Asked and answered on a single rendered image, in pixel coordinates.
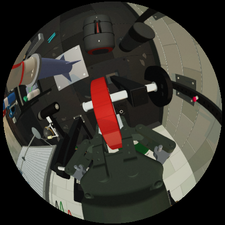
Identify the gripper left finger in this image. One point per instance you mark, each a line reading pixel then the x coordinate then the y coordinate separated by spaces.
pixel 80 154

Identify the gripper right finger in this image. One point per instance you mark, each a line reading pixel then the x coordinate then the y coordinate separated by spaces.
pixel 154 138

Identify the red weight plate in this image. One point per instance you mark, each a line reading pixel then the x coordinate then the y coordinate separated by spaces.
pixel 103 105

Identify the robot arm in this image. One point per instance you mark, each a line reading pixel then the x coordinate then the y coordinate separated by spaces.
pixel 26 70

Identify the silver cam lock lever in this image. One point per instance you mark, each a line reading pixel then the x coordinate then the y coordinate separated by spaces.
pixel 52 128

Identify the black shin pad roller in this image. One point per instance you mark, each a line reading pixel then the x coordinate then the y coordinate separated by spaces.
pixel 47 110

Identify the white sleeve rod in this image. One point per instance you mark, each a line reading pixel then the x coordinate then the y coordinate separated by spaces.
pixel 119 95

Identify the black round flange disc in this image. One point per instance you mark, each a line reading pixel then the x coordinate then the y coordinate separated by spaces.
pixel 162 82

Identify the black cylinder roller pad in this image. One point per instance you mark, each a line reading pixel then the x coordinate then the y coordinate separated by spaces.
pixel 135 37

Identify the black seat pad red trim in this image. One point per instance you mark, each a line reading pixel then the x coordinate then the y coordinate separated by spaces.
pixel 98 33

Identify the white peg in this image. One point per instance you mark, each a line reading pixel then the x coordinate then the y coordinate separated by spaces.
pixel 61 168

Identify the black round knob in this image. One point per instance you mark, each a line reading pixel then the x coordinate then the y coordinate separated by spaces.
pixel 46 132

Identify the grey corrugated panel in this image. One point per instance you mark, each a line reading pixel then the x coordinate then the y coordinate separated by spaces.
pixel 35 165

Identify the grey oval mirror on pole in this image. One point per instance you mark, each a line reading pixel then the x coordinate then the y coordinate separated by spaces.
pixel 36 132

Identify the green loop band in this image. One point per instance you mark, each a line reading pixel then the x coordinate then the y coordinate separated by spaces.
pixel 61 206

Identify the black loop band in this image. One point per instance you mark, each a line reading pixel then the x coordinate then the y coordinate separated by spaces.
pixel 57 204

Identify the red pin knob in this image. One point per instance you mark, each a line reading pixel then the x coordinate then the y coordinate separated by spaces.
pixel 194 99

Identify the red loop band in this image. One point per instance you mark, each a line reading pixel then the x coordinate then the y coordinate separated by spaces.
pixel 69 212

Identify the black curved perforated bar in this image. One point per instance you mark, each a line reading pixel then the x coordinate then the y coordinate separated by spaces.
pixel 207 103

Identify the dark shelf unit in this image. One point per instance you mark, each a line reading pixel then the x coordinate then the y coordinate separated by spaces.
pixel 19 109

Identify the white cylinder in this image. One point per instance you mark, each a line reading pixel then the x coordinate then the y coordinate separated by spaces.
pixel 34 93

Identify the green small box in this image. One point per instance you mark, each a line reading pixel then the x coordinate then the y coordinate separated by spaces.
pixel 25 98

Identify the blue box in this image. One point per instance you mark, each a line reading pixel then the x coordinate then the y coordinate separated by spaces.
pixel 9 102

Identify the grey bench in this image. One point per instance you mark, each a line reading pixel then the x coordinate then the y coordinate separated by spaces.
pixel 36 43

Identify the black machine frame beam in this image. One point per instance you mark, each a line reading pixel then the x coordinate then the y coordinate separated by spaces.
pixel 70 146

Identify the grey bracket plate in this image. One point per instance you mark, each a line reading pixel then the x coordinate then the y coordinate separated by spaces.
pixel 184 79

